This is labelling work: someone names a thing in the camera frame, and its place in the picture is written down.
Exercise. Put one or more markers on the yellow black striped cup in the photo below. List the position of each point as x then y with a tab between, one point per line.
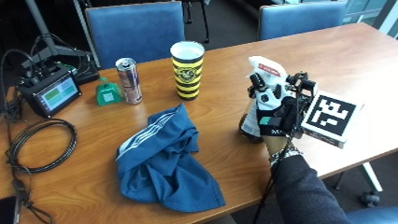
188	73

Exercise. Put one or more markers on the silver blue drink can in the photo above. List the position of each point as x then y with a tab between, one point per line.
129	82

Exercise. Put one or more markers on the white cube with black markers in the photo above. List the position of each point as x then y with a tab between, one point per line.
330	115

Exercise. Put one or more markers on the black device with touch screen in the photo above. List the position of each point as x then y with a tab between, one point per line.
52	93

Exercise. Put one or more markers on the black tripod stand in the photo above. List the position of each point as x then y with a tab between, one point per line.
53	49

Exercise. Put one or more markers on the blue cloth with white stripes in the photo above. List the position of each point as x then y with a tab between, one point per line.
165	158

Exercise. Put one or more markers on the white spray bottle red label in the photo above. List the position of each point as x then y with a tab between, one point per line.
268	70

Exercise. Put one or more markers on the small green bottle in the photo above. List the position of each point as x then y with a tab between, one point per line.
108	93

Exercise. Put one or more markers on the black furniture legs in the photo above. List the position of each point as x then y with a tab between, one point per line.
204	21

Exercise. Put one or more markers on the blue upholstered chair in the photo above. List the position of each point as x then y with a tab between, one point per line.
300	20
135	34
373	216

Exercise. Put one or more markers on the black smartphone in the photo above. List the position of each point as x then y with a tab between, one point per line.
7	211

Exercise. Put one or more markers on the white table leg with caster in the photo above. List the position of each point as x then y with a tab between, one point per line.
370	180

